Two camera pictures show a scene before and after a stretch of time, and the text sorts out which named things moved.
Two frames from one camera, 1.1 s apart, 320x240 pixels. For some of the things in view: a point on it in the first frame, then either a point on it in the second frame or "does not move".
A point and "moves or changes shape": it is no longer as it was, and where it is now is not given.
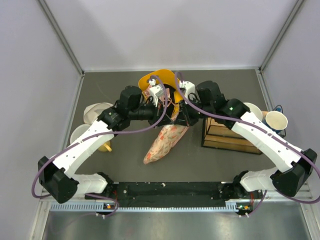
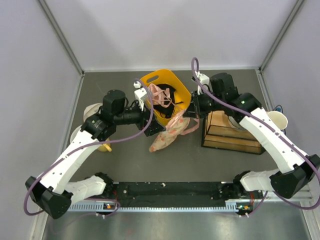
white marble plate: [78, 131] does not move
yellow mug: [106, 147] does not move
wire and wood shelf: [216, 134] does not move
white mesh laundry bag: [92, 111] does not move
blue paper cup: [276, 120] does not move
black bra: [170, 101] does not move
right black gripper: [181, 119] -> [191, 111]
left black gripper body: [157, 111] -> [147, 131]
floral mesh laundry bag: [167, 138] moves or changes shape
